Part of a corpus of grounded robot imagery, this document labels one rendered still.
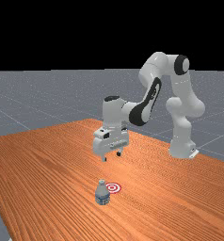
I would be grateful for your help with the clear plastic bottle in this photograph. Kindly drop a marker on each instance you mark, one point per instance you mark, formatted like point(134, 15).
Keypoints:
point(102, 194)

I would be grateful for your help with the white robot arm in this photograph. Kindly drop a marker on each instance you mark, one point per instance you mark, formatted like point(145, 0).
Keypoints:
point(179, 94)

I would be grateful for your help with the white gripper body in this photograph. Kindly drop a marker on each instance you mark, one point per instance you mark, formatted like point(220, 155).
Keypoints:
point(109, 142)

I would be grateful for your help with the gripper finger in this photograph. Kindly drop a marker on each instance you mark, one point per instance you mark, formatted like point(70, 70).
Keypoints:
point(119, 153)
point(104, 157)

